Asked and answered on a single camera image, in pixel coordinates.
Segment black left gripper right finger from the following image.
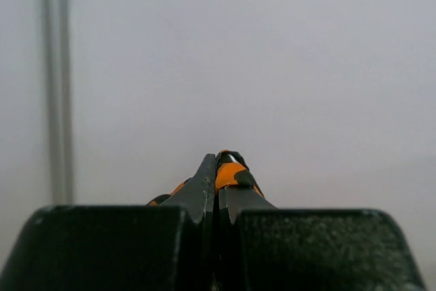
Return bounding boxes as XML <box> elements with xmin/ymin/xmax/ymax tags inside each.
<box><xmin>215</xmin><ymin>191</ymin><xmax>426</xmax><ymax>290</ymax></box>

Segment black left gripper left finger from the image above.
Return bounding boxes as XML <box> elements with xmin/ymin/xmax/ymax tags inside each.
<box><xmin>1</xmin><ymin>154</ymin><xmax>215</xmax><ymax>290</ymax></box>

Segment orange camouflage shorts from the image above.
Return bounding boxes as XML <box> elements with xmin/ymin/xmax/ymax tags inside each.
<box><xmin>146</xmin><ymin>149</ymin><xmax>265</xmax><ymax>211</ymax></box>

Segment aluminium corner post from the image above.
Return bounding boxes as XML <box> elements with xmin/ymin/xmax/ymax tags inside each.
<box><xmin>42</xmin><ymin>0</ymin><xmax>74</xmax><ymax>204</ymax></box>

